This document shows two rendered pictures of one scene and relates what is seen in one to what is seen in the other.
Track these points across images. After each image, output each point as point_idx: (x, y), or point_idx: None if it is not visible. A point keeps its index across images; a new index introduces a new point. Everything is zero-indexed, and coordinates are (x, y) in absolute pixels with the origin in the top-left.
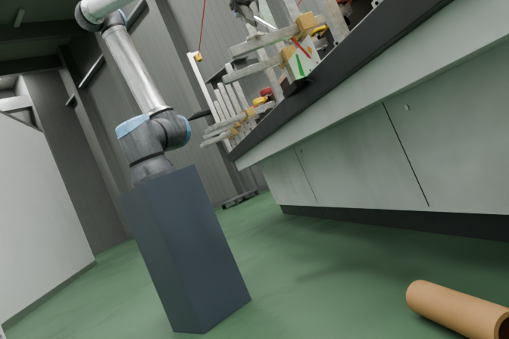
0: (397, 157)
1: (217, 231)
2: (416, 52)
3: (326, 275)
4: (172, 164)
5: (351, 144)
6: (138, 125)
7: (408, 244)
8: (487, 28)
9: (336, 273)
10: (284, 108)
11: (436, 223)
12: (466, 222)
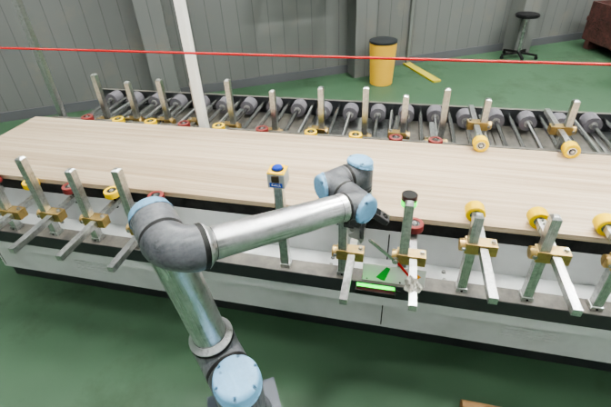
0: None
1: None
2: (523, 318)
3: (329, 395)
4: None
5: None
6: (262, 381)
7: (358, 346)
8: (574, 330)
9: (336, 391)
10: (310, 280)
11: (371, 327)
12: (404, 332)
